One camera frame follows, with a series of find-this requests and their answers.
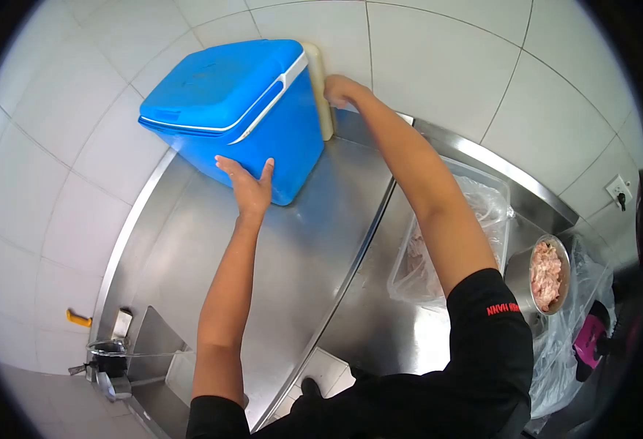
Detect person's right hand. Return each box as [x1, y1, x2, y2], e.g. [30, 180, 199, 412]
[324, 75, 367, 109]

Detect person's left hand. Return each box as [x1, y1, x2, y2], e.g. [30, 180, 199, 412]
[215, 155, 275, 218]

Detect person's right fingers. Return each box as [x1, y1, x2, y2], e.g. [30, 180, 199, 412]
[324, 77, 349, 109]

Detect person's left fingers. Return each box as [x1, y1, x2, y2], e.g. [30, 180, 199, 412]
[215, 155, 253, 186]

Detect cream cutting board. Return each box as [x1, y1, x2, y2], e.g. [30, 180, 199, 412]
[300, 42, 335, 142]

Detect blue cooler box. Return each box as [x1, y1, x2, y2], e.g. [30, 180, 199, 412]
[138, 39, 325, 207]

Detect clear plastic container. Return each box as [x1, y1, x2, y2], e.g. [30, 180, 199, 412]
[386, 156, 515, 309]

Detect clear bag with meat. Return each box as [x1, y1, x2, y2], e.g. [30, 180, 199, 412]
[390, 175, 513, 306]

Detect steel sink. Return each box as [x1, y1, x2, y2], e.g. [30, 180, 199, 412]
[125, 305, 197, 439]

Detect person's legs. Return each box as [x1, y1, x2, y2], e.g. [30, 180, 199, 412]
[291, 365, 380, 418]

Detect steel faucet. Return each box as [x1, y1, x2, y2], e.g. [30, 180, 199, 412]
[68, 337, 135, 402]

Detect steel bowl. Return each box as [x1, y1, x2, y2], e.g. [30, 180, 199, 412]
[505, 234, 572, 317]

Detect person's body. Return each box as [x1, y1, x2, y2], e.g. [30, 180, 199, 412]
[186, 200, 535, 439]

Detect minced meat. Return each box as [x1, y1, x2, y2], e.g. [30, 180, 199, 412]
[530, 241, 564, 313]

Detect large clear plastic bag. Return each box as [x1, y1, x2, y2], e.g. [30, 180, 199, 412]
[529, 235, 617, 421]

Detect pink and black object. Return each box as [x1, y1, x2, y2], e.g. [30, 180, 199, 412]
[573, 301, 614, 383]

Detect yellow wall handle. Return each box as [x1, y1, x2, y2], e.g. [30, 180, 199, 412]
[66, 308, 93, 329]

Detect white wall socket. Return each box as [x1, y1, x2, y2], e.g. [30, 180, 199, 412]
[605, 174, 634, 213]

